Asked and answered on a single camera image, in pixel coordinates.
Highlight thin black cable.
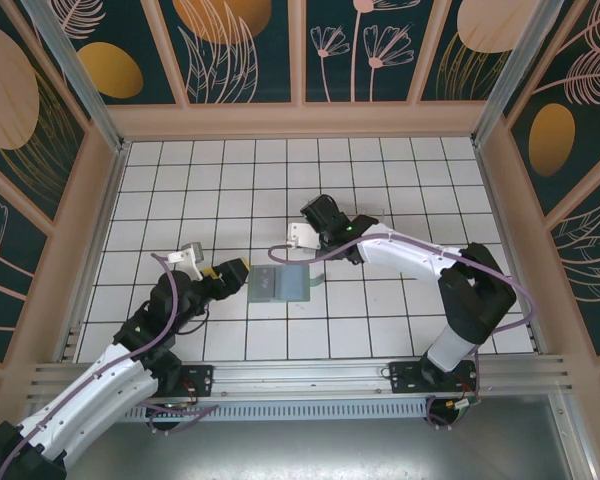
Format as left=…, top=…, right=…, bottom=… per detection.
left=177, top=303, right=212, bottom=337

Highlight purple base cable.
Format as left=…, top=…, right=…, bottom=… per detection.
left=143, top=399, right=222, bottom=437
left=426, top=393, right=482, bottom=432

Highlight grey slotted cable duct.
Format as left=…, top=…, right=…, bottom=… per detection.
left=123, top=399, right=431, bottom=422

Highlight green card holder clear sleeves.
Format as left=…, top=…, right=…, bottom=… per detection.
left=246, top=263, right=327, bottom=305

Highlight short aluminium frame post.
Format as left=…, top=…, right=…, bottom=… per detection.
left=549, top=387, right=597, bottom=480

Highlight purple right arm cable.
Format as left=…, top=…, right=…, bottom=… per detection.
left=267, top=232, right=537, bottom=401

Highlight clear acrylic card stand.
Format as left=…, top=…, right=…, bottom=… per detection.
left=348, top=201, right=387, bottom=227

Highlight black VIP card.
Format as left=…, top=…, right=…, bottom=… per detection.
left=252, top=266, right=282, bottom=300

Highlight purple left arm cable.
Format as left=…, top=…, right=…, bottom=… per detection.
left=0, top=251, right=181, bottom=476

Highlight aluminium table rail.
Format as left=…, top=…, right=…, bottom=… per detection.
left=32, top=353, right=567, bottom=401

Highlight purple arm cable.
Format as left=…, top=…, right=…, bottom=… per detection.
left=267, top=232, right=537, bottom=401
left=0, top=251, right=181, bottom=476

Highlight grey metal sheet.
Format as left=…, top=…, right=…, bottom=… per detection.
left=62, top=394, right=581, bottom=480

